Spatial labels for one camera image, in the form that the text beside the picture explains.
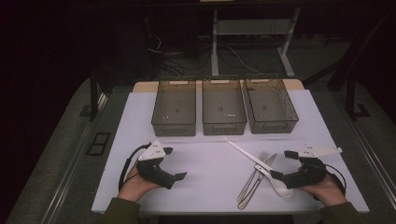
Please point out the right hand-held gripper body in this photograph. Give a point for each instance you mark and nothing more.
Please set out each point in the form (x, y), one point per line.
(308, 174)

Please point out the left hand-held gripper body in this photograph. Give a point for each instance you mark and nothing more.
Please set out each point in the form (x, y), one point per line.
(154, 172)

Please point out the white ceramic spoon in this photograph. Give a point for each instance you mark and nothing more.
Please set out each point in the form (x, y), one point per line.
(280, 187)

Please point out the steel knife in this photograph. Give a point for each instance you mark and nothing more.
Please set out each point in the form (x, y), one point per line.
(251, 194)

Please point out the clear brown plastic bin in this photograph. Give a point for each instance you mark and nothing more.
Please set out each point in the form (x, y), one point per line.
(174, 109)
(269, 105)
(223, 107)

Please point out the person's left hand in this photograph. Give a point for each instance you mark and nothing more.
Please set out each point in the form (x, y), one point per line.
(134, 186)

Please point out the person's right hand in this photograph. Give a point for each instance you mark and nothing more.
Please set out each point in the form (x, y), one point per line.
(330, 193)

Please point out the black metal stand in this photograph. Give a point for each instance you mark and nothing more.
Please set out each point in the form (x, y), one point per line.
(351, 99)

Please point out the white metal desk frame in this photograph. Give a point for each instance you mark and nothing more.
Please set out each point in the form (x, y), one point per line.
(214, 46)

